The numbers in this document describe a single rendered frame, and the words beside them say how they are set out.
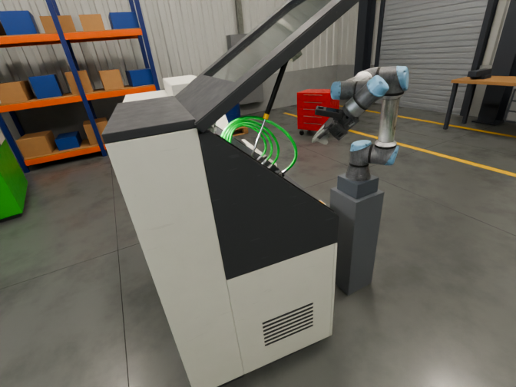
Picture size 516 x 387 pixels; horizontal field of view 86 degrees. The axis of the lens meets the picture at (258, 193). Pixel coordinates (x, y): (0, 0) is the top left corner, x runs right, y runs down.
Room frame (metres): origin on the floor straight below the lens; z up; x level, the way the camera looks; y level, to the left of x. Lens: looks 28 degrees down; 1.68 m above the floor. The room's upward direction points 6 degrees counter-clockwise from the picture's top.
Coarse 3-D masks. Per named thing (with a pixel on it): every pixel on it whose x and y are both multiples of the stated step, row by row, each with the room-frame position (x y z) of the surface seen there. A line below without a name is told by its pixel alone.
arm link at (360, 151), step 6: (354, 144) 1.58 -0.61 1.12; (360, 144) 1.55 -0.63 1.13; (366, 144) 1.54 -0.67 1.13; (372, 144) 1.55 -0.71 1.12; (354, 150) 1.56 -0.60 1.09; (360, 150) 1.54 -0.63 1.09; (366, 150) 1.53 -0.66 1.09; (354, 156) 1.56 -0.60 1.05; (360, 156) 1.54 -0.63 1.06; (366, 156) 1.52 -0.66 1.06; (354, 162) 1.56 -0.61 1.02; (360, 162) 1.54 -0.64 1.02; (366, 162) 1.53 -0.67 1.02
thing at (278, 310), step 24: (288, 264) 1.00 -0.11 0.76; (312, 264) 1.04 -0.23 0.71; (240, 288) 0.92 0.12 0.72; (264, 288) 0.96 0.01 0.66; (288, 288) 1.00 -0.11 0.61; (312, 288) 1.04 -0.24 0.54; (240, 312) 0.92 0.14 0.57; (264, 312) 0.96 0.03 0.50; (288, 312) 1.00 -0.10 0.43; (312, 312) 1.04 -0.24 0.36; (240, 336) 0.91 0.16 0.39; (264, 336) 0.95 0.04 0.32; (288, 336) 1.00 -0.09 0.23; (312, 336) 1.04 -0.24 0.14; (264, 360) 0.95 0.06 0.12
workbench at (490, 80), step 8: (472, 72) 4.91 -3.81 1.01; (480, 72) 4.89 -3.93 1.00; (488, 72) 5.00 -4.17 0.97; (456, 80) 5.07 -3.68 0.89; (464, 80) 4.98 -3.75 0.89; (472, 80) 4.89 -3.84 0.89; (480, 80) 4.82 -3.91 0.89; (488, 80) 4.74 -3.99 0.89; (496, 80) 4.67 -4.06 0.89; (504, 80) 4.59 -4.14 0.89; (512, 80) 4.53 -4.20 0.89; (456, 88) 5.10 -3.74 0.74; (472, 88) 5.34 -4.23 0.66; (472, 96) 5.34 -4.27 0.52; (512, 96) 4.29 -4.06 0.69; (448, 104) 5.13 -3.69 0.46; (512, 104) 4.25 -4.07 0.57; (448, 112) 5.10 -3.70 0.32; (512, 112) 4.22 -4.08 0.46; (448, 120) 5.09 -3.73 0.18; (464, 120) 5.35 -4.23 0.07; (504, 120) 4.29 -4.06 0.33; (512, 120) 4.19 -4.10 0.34
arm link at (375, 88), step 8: (376, 80) 1.05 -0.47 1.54; (384, 80) 1.09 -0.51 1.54; (368, 88) 1.06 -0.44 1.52; (376, 88) 1.05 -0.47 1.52; (384, 88) 1.04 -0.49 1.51; (360, 96) 1.08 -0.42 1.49; (368, 96) 1.06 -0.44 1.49; (376, 96) 1.05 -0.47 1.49; (360, 104) 1.07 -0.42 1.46; (368, 104) 1.07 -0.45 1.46
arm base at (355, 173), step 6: (348, 168) 1.61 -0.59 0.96; (354, 168) 1.56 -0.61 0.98; (360, 168) 1.54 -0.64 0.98; (366, 168) 1.54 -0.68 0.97; (348, 174) 1.58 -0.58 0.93; (354, 174) 1.54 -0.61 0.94; (360, 174) 1.53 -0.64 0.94; (366, 174) 1.53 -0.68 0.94; (354, 180) 1.53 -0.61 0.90; (360, 180) 1.52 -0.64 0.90
